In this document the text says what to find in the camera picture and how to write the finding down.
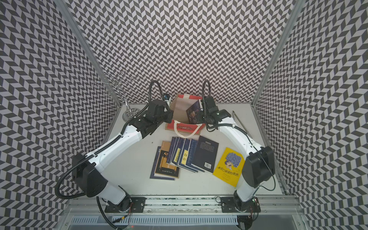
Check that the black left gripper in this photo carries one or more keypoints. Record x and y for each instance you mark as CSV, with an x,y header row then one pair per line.
x,y
170,114

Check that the red burlap Christmas bag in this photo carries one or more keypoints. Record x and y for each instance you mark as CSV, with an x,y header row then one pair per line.
x,y
180,122

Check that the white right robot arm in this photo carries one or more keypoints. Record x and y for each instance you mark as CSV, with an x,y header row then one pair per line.
x,y
259,161

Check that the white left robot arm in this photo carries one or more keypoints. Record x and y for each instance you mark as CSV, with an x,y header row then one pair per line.
x,y
87,169

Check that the stainless steel kitchen tongs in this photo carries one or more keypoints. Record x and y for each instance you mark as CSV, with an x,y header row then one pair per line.
x,y
237,119

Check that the blue book yellow label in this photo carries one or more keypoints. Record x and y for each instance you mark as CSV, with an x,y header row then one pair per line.
x,y
181,153

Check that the dark grey back-cover book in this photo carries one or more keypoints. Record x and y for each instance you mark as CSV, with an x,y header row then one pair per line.
x,y
205,154

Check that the brown cover book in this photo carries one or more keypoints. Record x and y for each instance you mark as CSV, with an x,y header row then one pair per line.
x,y
163,167

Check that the yellow book blue illustration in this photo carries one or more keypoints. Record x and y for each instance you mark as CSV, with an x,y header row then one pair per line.
x,y
229,167

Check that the blue book under brown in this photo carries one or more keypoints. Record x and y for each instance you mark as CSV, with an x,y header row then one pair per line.
x,y
152,174

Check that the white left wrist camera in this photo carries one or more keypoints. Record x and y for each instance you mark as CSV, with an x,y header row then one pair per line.
x,y
167,98

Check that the chrome wire jewelry stand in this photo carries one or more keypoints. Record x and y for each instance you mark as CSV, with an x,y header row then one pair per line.
x,y
120,84

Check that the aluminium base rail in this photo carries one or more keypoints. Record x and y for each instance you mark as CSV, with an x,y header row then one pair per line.
x,y
265,212

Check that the right aluminium corner post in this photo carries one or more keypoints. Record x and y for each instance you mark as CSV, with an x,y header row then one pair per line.
x,y
278,50

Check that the aluminium corner frame post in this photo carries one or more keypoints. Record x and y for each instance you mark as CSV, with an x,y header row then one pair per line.
x,y
61,5

